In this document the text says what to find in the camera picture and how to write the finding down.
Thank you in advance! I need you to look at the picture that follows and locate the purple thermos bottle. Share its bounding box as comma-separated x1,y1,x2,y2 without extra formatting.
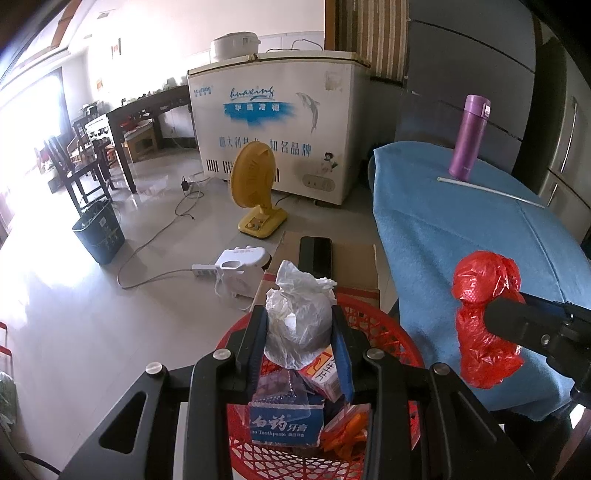
448,95,491,182

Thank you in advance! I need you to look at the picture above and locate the yellow table fan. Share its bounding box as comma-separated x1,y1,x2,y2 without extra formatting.
230,141,289,238

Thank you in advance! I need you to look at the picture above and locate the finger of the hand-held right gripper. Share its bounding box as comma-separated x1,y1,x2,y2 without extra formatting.
482,296,561,356
517,291,573,313

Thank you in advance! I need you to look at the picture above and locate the dark wooden chair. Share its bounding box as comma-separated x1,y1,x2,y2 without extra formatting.
71,113,116,181
44,134,116,210

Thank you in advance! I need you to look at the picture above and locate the red plastic basket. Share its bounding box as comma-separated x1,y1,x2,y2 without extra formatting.
217,293,426,480

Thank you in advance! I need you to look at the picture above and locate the silver refrigerator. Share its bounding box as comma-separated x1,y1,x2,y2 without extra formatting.
538,41,591,241

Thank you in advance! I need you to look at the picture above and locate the white chest freezer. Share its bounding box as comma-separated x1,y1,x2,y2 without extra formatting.
187,50,372,206

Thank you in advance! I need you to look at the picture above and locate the clear plastic bag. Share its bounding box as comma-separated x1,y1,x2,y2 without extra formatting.
263,260,338,370

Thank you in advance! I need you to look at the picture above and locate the black phone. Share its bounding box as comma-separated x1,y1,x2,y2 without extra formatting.
298,236,334,281

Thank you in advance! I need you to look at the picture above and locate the red plastic bag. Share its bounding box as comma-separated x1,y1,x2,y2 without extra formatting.
451,250,525,389

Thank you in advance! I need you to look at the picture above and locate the long white tube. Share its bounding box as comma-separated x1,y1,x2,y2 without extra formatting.
437,176,546,208

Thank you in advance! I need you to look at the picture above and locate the orange wrapper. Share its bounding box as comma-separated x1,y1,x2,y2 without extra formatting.
320,406,372,457

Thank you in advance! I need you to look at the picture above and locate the grey cabinet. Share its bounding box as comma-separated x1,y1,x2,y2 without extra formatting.
394,0,539,185

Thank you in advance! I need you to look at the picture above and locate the striped brown curtain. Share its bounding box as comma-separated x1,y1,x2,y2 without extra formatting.
333,0,411,86

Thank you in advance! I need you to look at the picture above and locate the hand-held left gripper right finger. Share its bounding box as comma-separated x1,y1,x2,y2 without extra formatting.
331,305,536,480

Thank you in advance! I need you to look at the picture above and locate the blue toothpaste box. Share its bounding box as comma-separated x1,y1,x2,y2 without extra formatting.
248,397,326,448

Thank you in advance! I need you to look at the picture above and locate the white rice cooker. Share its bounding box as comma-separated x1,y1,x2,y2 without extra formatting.
210,33,263,64

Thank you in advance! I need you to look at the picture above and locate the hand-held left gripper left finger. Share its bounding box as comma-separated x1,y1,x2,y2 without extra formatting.
58,305,269,480

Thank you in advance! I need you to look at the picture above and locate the grey power cable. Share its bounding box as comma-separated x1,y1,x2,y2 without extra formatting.
117,187,204,291

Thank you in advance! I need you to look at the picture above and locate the clear plastic wrapper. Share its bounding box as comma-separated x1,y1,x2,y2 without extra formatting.
253,367,311,409

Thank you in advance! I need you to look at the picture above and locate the dark waste bin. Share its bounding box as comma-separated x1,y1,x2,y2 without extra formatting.
71,198,126,265

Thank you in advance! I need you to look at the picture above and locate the small wooden stool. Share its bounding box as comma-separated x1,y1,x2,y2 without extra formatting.
124,124,160,162

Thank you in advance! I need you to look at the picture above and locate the red and white carton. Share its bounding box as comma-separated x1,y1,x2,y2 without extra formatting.
298,348,345,402

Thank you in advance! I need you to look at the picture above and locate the white electric appliance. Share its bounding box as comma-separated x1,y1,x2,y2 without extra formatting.
213,246,271,301

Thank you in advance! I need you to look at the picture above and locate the dark wooden table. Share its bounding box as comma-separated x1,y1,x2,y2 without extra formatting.
105,84,192,195

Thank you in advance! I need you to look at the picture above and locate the cardboard box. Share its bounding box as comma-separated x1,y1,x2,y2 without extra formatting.
263,230,382,305

